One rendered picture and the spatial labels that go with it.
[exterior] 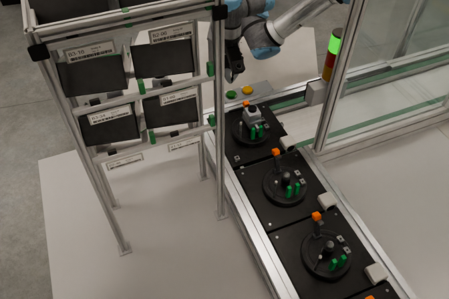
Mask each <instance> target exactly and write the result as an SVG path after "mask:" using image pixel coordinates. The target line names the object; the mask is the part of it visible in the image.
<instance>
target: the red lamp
mask: <svg viewBox="0 0 449 299"><path fill-rule="evenodd" d="M335 58H336V54H333V53H331V52H330V51H329V50H327V55H326V58H325V64H326V66H328V67H329V68H331V69H333V66H334V63H335Z"/></svg>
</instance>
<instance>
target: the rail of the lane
mask: <svg viewBox="0 0 449 299"><path fill-rule="evenodd" d="M319 78H320V77H318V78H315V79H319ZM315 79H311V80H308V81H313V80H315ZM308 81H304V82H301V83H296V84H294V85H290V86H287V87H282V88H280V89H276V90H273V91H268V92H266V93H262V94H258V95H254V96H252V97H248V98H244V99H240V100H238V101H234V102H230V103H226V104H225V105H224V114H228V113H232V112H234V111H238V110H241V109H243V107H244V106H243V101H246V100H248V101H249V103H250V105H259V104H262V103H267V105H268V106H270V105H275V104H278V103H281V102H284V101H289V100H291V99H295V98H298V97H302V96H304V95H305V88H306V85H307V82H308ZM212 113H213V115H214V107H212V108H209V109H205V110H203V118H204V119H207V121H208V115H209V114H212Z"/></svg>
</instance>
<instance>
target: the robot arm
mask: <svg viewBox="0 0 449 299"><path fill-rule="evenodd" d="M342 3H345V4H349V3H350V0H301V1H300V2H298V4H296V5H295V6H293V7H292V8H290V9H289V10H288V11H286V12H285V13H284V14H282V15H281V16H280V17H278V18H277V19H276V20H274V21H267V20H266V19H268V17H269V12H268V11H270V10H272V8H274V6H275V0H224V4H227V5H228V17H227V19H225V20H224V78H225V79H226V81H227V82H228V83H229V84H231V83H233V82H234V80H235V79H236V78H237V77H238V75H239V74H240V73H243V72H244V70H245V65H244V61H243V59H244V57H243V56H241V55H242V53H241V52H240V48H239V46H238V43H239V41H240V40H241V38H242V37H243V36H244V38H245V40H246V42H247V45H248V46H249V49H250V52H251V53H252V54H253V57H254V58H255V59H258V60H262V59H268V58H270V57H273V56H275V55H277V54H278V53H279V52H280V51H281V48H280V46H282V44H284V42H285V38H286V37H288V36H290V34H292V33H294V32H295V31H296V30H298V29H299V28H301V27H302V26H304V25H305V24H306V23H308V22H310V21H311V20H312V19H314V18H315V17H317V16H318V15H320V14H321V13H322V12H324V11H325V10H327V9H328V8H330V7H331V6H332V5H334V4H338V5H341V4H342ZM231 72H232V77H231Z"/></svg>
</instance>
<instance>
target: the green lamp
mask: <svg viewBox="0 0 449 299"><path fill-rule="evenodd" d="M339 43H340V39H338V38H336V37H334V36H333V35H332V34H331V39H330V42H329V47H328V50H329V51H330V52H331V53H333V54H336V55H337V50H338V48H339Z"/></svg>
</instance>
